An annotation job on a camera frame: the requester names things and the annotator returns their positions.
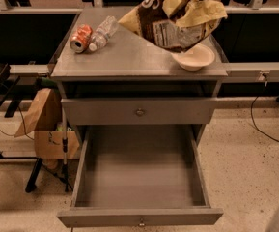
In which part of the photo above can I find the brown chip bag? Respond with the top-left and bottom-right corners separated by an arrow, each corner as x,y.
119,0 -> 227,52

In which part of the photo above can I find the grey wooden drawer cabinet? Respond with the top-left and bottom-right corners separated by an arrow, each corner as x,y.
47,6 -> 229,140

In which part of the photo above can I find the closed grey top drawer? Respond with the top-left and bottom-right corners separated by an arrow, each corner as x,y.
62,98 -> 217,126

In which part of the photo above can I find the open grey middle drawer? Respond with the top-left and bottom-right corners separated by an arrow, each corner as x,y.
57,125 -> 223,228

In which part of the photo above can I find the white paper bowl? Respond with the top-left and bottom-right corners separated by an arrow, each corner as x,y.
172,43 -> 215,71

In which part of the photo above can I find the clear plastic water bottle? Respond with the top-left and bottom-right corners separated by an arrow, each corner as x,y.
88,16 -> 119,52

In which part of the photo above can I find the orange soda can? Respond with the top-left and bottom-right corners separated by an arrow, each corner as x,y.
70,24 -> 93,53

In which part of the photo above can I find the round brass top knob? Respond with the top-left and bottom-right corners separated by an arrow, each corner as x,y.
135,108 -> 146,117

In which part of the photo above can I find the brown cardboard box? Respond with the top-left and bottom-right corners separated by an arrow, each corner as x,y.
14,87 -> 81,160

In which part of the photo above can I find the black tripod stand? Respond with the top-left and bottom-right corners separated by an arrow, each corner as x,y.
25,111 -> 72,193

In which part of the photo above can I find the black floor cable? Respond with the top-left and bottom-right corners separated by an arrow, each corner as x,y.
250,95 -> 279,146

